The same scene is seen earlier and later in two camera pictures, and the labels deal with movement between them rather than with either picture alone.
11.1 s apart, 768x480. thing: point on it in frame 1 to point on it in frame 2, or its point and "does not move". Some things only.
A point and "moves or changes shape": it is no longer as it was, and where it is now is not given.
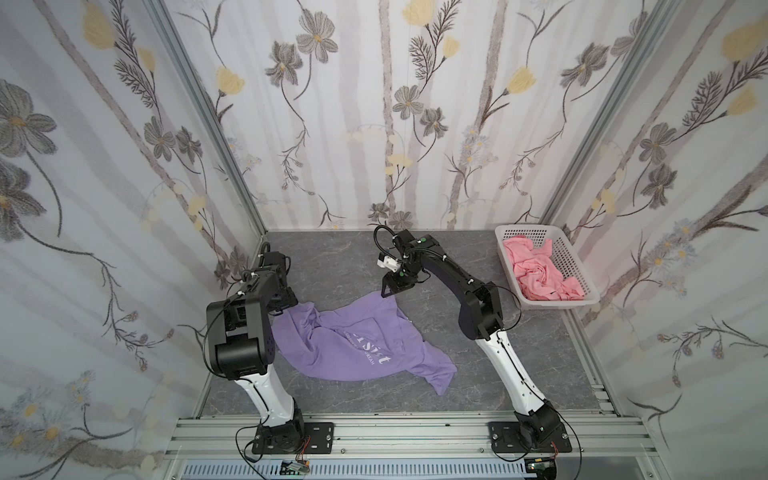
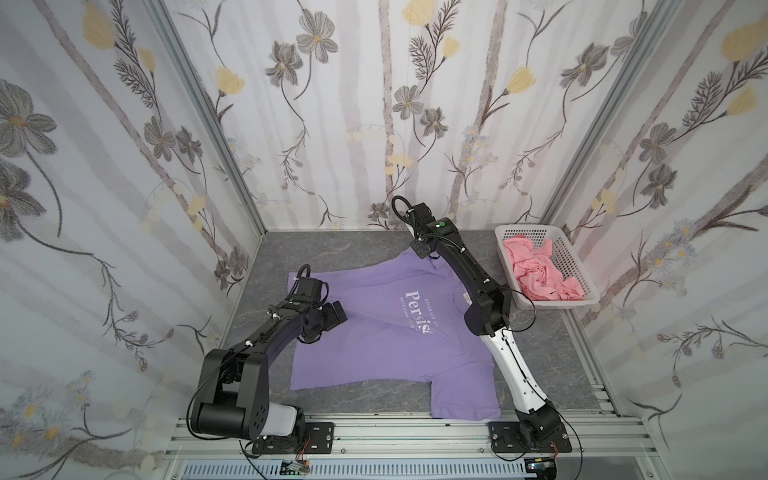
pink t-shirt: (538, 276) does not move
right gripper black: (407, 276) to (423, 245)
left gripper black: (289, 299) to (333, 319)
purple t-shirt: (364, 335) moves or changes shape
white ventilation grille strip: (357, 470) does not move
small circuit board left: (294, 467) does not move
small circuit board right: (544, 467) does not move
